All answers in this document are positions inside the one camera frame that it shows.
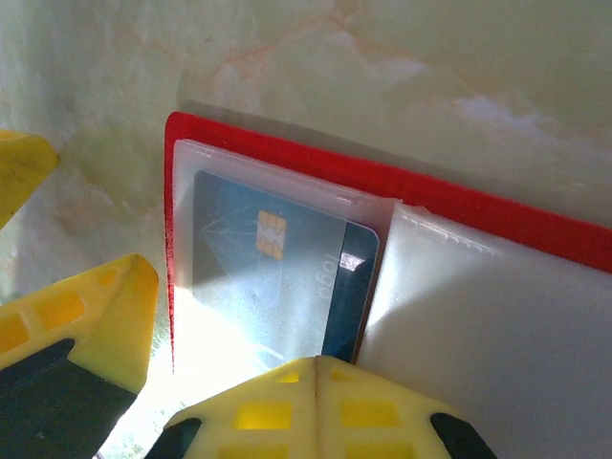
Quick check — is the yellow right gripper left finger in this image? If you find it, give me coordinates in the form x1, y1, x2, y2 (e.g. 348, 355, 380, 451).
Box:
147, 356, 317, 459

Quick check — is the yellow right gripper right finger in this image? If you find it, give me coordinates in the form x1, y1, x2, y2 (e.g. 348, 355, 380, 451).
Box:
316, 356, 499, 459

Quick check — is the blue credit card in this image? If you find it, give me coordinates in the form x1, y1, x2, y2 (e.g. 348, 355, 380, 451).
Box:
190, 169, 382, 365

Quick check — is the red card holder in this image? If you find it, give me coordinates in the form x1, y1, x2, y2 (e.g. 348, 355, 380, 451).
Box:
162, 110, 612, 459

